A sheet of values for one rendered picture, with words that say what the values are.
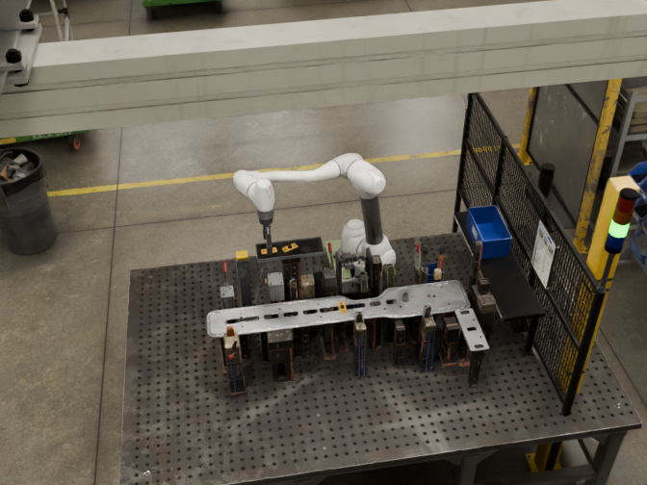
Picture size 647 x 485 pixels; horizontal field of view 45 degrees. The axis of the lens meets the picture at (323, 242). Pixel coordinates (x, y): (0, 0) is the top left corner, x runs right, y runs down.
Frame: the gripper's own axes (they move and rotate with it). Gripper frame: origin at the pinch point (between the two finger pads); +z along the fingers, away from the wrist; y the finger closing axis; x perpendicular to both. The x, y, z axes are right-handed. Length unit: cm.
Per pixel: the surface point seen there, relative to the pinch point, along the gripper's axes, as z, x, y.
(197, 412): 50, -48, 64
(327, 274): 12.1, 29.3, 16.7
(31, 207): 79, -157, -170
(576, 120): 32, 243, -129
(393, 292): 20, 62, 29
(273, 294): 16.1, -0.9, 22.1
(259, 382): 50, -15, 51
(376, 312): 20, 50, 42
